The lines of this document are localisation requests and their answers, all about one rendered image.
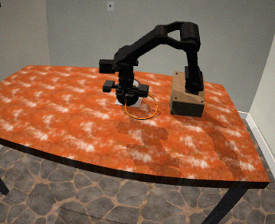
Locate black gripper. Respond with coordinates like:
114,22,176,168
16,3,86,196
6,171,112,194
103,75,149,105

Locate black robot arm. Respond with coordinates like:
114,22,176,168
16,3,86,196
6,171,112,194
99,21,204,96

